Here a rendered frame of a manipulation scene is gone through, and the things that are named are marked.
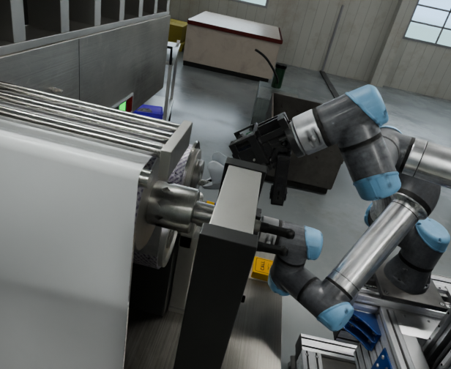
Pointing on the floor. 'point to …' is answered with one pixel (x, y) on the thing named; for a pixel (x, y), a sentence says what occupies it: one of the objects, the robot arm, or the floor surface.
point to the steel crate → (324, 157)
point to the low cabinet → (231, 46)
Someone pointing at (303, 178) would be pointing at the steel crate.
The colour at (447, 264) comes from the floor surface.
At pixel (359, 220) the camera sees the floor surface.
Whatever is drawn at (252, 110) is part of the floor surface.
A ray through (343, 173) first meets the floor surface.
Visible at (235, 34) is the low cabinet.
